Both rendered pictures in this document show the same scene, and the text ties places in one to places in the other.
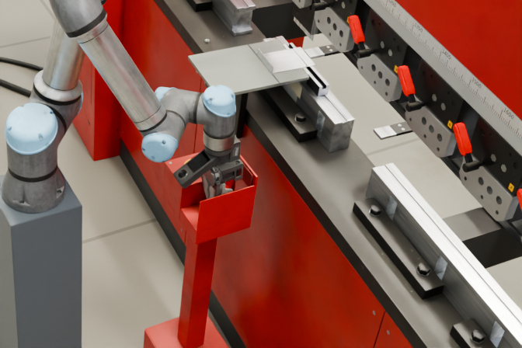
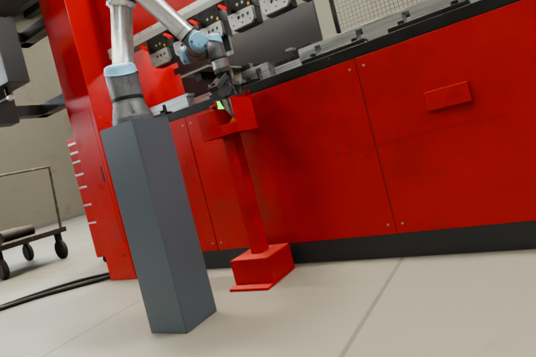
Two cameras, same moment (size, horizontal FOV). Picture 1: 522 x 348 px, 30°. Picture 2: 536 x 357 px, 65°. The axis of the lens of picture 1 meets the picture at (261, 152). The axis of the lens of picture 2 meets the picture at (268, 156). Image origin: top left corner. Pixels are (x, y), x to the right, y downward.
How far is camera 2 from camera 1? 2.02 m
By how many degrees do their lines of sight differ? 44
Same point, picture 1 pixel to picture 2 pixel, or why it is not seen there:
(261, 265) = (273, 167)
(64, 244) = (167, 147)
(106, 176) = not seen: hidden behind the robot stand
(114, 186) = not seen: hidden behind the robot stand
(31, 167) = (130, 85)
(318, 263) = (304, 102)
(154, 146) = (197, 36)
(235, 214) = (249, 114)
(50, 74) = (118, 55)
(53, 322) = (179, 222)
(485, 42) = not seen: outside the picture
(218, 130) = (220, 52)
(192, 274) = (242, 182)
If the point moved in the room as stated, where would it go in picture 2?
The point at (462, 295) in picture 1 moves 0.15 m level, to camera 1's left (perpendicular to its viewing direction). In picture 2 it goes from (379, 29) to (349, 33)
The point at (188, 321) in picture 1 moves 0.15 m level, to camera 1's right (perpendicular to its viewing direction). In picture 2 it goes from (254, 224) to (284, 214)
